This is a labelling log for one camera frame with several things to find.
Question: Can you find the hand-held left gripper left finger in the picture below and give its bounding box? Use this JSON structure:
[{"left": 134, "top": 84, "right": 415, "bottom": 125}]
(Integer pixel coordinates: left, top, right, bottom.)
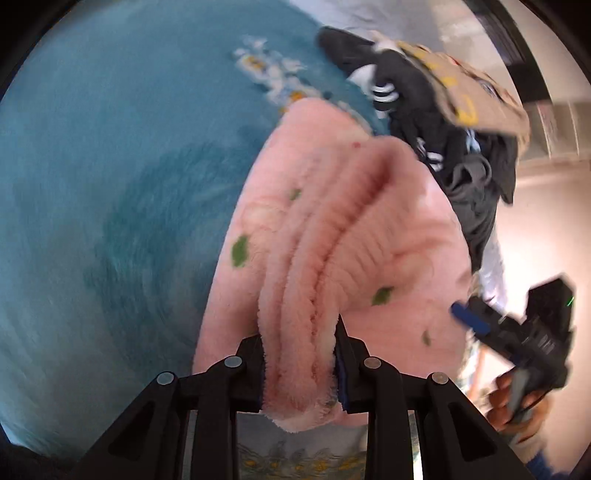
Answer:
[{"left": 69, "top": 335, "right": 266, "bottom": 480}]

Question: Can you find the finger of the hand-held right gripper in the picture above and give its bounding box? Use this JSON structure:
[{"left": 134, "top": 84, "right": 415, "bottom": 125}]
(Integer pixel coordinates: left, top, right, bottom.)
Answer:
[{"left": 450, "top": 298, "right": 513, "bottom": 354}]

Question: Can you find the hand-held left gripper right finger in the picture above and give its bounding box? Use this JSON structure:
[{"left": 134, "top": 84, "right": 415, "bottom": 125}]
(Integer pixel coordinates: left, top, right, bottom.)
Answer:
[{"left": 332, "top": 316, "right": 532, "bottom": 480}]

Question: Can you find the pink fleece flower-print garment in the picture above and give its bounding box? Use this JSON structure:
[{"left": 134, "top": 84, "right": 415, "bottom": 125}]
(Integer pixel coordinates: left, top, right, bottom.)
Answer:
[{"left": 191, "top": 98, "right": 476, "bottom": 433}]

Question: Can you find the person's right forearm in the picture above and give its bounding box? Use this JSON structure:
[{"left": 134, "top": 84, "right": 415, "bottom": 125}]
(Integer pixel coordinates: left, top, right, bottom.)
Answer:
[{"left": 505, "top": 427, "right": 573, "bottom": 480}]

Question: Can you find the dark clothes pile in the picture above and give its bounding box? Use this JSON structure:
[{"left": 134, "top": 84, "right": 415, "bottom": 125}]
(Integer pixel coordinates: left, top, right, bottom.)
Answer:
[{"left": 318, "top": 26, "right": 520, "bottom": 274}]

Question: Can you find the person's right hand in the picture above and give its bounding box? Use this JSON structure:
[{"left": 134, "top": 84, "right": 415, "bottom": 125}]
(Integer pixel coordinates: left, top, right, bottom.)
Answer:
[{"left": 487, "top": 370, "right": 552, "bottom": 437}]

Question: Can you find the teal floral blanket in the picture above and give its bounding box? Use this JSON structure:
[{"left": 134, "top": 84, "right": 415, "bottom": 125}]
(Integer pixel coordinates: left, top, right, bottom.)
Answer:
[{"left": 0, "top": 0, "right": 384, "bottom": 480}]

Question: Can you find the beige patterned cloth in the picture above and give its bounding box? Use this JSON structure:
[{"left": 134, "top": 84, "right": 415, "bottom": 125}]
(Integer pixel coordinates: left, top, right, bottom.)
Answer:
[{"left": 396, "top": 41, "right": 532, "bottom": 138}]

